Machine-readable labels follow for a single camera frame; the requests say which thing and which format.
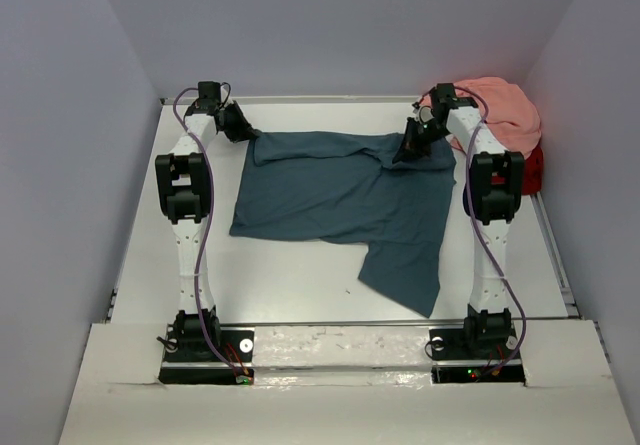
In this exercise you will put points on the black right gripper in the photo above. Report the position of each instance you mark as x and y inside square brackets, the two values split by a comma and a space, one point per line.
[411, 149]

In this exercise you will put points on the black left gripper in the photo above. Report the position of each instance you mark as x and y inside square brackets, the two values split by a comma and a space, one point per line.
[243, 130]

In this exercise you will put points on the teal blue t shirt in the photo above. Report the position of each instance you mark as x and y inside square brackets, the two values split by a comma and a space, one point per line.
[348, 189]

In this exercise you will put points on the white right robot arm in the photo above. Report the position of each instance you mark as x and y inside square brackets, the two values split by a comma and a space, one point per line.
[493, 183]

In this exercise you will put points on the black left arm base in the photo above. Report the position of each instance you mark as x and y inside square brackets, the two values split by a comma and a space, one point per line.
[224, 357]

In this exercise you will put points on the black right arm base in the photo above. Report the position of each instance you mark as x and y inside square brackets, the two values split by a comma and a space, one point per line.
[481, 350]

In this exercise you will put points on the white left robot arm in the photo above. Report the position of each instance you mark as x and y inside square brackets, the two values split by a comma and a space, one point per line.
[186, 191]

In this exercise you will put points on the pink t shirt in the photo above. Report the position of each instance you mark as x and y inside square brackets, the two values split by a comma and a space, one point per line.
[512, 117]

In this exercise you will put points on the red t shirt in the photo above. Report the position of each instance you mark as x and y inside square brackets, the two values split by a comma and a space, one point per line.
[533, 172]

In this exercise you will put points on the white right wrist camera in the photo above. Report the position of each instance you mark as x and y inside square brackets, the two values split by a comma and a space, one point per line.
[422, 111]

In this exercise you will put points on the metal back table rail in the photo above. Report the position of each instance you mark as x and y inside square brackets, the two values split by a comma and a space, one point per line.
[313, 99]

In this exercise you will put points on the metal table rail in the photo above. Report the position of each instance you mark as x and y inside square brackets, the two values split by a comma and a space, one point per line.
[313, 99]
[403, 322]

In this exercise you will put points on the metal front table rail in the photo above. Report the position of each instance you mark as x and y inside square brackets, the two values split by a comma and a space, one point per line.
[403, 322]

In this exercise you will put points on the metal right side rail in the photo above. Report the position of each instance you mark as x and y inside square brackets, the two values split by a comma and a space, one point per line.
[566, 291]

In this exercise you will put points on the metal left side rail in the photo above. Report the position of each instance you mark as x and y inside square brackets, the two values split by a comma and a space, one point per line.
[113, 297]

